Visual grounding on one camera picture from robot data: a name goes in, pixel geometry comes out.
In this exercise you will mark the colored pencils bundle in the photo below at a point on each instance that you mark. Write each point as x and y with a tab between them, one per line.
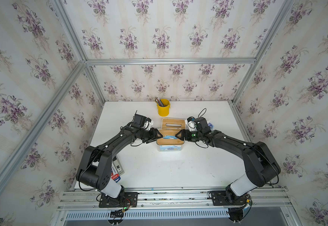
159	102

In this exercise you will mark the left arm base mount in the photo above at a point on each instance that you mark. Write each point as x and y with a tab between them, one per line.
123	202

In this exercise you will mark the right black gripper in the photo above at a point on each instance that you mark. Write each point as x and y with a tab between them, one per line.
185	137

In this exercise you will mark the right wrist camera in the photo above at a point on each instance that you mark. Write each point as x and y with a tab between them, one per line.
190	123

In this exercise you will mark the clear plastic tissue box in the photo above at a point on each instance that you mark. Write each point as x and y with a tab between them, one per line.
169	147

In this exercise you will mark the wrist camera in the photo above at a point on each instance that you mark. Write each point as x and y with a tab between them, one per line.
190	123
148	124

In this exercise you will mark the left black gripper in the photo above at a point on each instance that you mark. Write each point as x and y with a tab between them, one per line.
153	135

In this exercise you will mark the white box with bamboo lid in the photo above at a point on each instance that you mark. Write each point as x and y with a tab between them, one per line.
173	123

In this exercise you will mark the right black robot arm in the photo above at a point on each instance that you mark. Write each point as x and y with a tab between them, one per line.
259	163

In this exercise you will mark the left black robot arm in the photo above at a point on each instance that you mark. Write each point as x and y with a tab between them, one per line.
96	164

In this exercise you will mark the bamboo tissue box lid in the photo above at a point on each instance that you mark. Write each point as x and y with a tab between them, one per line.
169	137

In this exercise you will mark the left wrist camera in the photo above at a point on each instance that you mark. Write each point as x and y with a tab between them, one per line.
148	124

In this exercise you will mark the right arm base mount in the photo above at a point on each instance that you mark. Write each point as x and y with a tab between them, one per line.
238	206

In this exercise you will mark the yellow metal pen bucket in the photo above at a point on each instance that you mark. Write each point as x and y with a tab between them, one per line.
164	111

